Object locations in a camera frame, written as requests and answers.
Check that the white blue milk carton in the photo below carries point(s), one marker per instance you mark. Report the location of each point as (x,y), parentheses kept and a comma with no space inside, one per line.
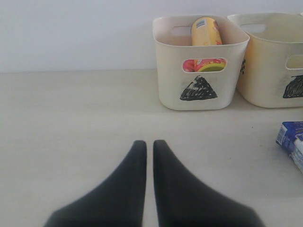
(290,138)

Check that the yellow Lays chips can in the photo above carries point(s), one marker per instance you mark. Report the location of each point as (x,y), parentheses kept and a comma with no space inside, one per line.
(205,32)

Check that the cream bin with triangle mark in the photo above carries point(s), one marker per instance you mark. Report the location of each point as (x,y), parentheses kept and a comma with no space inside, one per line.
(181,90)

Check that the pink Lays chips can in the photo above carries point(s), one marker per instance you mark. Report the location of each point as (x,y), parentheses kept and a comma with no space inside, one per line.
(189,66)

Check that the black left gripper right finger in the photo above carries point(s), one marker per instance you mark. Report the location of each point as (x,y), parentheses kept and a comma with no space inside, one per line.
(182,200)

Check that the cream bin with square mark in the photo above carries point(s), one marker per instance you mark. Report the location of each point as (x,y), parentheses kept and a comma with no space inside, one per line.
(272,70)

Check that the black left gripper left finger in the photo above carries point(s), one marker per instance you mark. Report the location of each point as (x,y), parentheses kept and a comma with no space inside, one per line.
(116,202)

